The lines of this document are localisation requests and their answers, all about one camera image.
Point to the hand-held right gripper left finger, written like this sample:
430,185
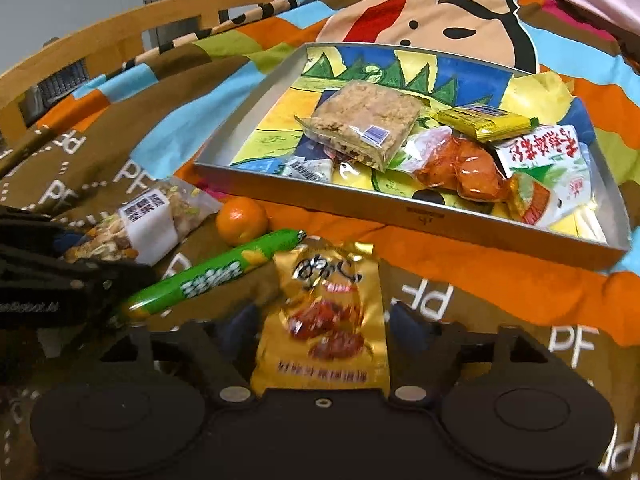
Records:
237,330

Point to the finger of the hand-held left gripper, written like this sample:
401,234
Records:
125,280
65,242

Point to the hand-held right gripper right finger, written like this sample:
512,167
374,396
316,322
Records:
405,325

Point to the clear mixed nuts packet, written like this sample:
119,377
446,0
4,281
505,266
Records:
150,220

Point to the gold snack packet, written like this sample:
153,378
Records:
320,310

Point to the grey tray with colourful lining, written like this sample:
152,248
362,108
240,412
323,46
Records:
350,210

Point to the white snack packet red print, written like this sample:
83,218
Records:
545,160

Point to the green wrapped sausage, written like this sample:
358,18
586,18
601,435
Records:
210,272

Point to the colourful printed blanket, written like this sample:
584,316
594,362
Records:
475,280

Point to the orange tangerine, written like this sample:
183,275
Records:
242,219

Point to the black plastic crate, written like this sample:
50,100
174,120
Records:
65,80

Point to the orange snack packet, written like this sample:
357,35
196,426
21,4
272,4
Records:
465,165

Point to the small blue white packet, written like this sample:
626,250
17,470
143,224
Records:
307,167

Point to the clear packet crumbly snack bar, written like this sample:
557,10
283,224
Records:
360,115

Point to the yellow snack packet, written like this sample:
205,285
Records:
480,122

